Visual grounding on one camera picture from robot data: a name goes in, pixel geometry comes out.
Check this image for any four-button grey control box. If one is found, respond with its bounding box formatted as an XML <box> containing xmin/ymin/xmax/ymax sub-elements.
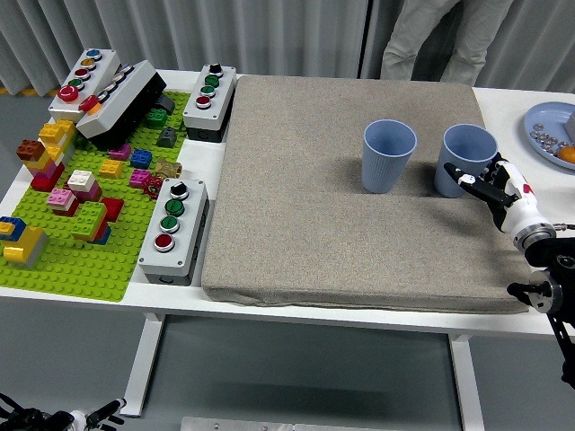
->
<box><xmin>137</xmin><ymin>178</ymin><xmax>210</xmax><ymax>287</ymax></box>
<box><xmin>182</xmin><ymin>63</ymin><xmax>238</xmax><ymax>144</ymax></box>

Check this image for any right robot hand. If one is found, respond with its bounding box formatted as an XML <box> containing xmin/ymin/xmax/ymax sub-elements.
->
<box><xmin>443</xmin><ymin>152</ymin><xmax>552</xmax><ymax>234</ymax></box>

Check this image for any light orange toy brick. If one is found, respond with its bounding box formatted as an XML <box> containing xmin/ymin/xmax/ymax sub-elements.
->
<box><xmin>22</xmin><ymin>151</ymin><xmax>54</xmax><ymax>175</ymax></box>

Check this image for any grey pleated curtain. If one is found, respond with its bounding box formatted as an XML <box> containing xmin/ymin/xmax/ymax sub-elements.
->
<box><xmin>0</xmin><ymin>0</ymin><xmax>575</xmax><ymax>98</ymax></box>

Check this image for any blue plate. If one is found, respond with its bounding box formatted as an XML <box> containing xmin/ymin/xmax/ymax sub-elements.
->
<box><xmin>524</xmin><ymin>101</ymin><xmax>575</xmax><ymax>171</ymax></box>

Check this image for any white table leg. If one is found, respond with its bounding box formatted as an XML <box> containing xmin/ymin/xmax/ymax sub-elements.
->
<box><xmin>119</xmin><ymin>312</ymin><xmax>165</xmax><ymax>417</ymax></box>
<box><xmin>447</xmin><ymin>334</ymin><xmax>486</xmax><ymax>431</ymax></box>

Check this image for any tilted grey control box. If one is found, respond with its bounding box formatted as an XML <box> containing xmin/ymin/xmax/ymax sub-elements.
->
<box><xmin>75</xmin><ymin>59</ymin><xmax>168</xmax><ymax>152</ymax></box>

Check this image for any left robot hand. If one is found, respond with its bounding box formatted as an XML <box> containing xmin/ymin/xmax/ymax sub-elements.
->
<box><xmin>17</xmin><ymin>397</ymin><xmax>128</xmax><ymax>431</ymax></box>

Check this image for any pink toy brick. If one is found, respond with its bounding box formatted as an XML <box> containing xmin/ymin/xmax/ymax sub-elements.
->
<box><xmin>46</xmin><ymin>188</ymin><xmax>76</xmax><ymax>209</ymax></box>
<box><xmin>27</xmin><ymin>162</ymin><xmax>66</xmax><ymax>180</ymax></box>

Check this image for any grey-brown mat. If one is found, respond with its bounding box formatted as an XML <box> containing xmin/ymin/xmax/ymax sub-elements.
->
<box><xmin>200</xmin><ymin>74</ymin><xmax>538</xmax><ymax>314</ymax></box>

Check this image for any five-button grey control box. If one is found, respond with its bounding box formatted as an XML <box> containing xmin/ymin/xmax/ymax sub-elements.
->
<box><xmin>48</xmin><ymin>48</ymin><xmax>122</xmax><ymax>123</ymax></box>

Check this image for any red toy brick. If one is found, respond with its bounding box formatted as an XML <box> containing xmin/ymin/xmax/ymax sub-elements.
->
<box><xmin>51</xmin><ymin>201</ymin><xmax>81</xmax><ymax>218</ymax></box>
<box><xmin>30</xmin><ymin>172</ymin><xmax>65</xmax><ymax>193</ymax></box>
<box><xmin>101</xmin><ymin>198</ymin><xmax>125</xmax><ymax>222</ymax></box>

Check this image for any blue ribbed cup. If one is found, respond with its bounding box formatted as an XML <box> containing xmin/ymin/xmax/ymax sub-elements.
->
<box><xmin>361</xmin><ymin>119</ymin><xmax>418</xmax><ymax>195</ymax></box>
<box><xmin>433</xmin><ymin>124</ymin><xmax>500</xmax><ymax>198</ymax></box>

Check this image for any white toy brick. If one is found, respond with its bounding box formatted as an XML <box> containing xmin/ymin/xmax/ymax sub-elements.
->
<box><xmin>66</xmin><ymin>170</ymin><xmax>98</xmax><ymax>189</ymax></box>

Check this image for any person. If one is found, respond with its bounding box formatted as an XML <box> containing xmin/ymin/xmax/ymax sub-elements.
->
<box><xmin>381</xmin><ymin>0</ymin><xmax>514</xmax><ymax>85</ymax></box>

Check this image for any large yellow toy brick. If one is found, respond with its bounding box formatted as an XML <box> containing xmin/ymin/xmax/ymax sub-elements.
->
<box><xmin>2</xmin><ymin>225</ymin><xmax>46</xmax><ymax>264</ymax></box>

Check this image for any green toy brick baseplate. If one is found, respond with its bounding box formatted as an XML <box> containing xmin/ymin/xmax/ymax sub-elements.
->
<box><xmin>0</xmin><ymin>91</ymin><xmax>191</xmax><ymax>303</ymax></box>

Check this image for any brown toy brick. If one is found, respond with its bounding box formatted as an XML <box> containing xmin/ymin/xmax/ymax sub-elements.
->
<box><xmin>16</xmin><ymin>139</ymin><xmax>46</xmax><ymax>162</ymax></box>

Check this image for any brass valve with red handle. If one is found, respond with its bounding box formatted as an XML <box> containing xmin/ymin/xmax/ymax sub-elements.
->
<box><xmin>144</xmin><ymin>158</ymin><xmax>183</xmax><ymax>198</ymax></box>

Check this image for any green toy brick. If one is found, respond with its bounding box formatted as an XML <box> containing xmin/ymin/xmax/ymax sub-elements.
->
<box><xmin>144</xmin><ymin>108</ymin><xmax>169</xmax><ymax>128</ymax></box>
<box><xmin>71</xmin><ymin>201</ymin><xmax>109</xmax><ymax>239</ymax></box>

